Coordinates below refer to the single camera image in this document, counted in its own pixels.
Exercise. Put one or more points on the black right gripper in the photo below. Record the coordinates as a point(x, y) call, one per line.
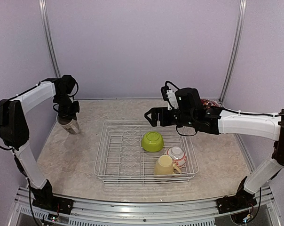
point(155, 112)

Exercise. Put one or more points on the left aluminium corner post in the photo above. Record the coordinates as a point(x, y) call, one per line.
point(48, 37)

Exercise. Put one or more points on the dark brown small dish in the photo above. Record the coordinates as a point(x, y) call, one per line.
point(207, 103)

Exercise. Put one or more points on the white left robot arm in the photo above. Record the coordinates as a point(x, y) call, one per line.
point(15, 133)

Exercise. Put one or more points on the tall white patterned mug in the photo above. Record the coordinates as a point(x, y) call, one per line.
point(69, 125)

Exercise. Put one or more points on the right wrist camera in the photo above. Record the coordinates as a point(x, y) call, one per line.
point(169, 96)

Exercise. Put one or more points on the lime green bowl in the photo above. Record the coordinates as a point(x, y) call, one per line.
point(152, 141)

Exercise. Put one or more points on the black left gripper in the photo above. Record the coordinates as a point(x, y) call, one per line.
point(72, 114)

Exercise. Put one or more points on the aluminium front rail frame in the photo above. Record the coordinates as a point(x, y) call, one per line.
point(89, 212)

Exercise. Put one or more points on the aluminium corner post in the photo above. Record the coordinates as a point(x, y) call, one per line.
point(234, 49)
point(48, 37)

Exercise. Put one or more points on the white wire dish rack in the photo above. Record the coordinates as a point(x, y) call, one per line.
point(121, 158)

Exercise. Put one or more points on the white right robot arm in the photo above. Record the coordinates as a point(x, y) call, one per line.
point(185, 109)

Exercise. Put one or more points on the white red patterned bowl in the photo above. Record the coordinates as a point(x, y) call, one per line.
point(178, 155)

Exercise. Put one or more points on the right aluminium corner post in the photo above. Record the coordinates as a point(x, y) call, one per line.
point(234, 49)

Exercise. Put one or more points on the pale yellow mug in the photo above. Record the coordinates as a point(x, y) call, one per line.
point(165, 166)

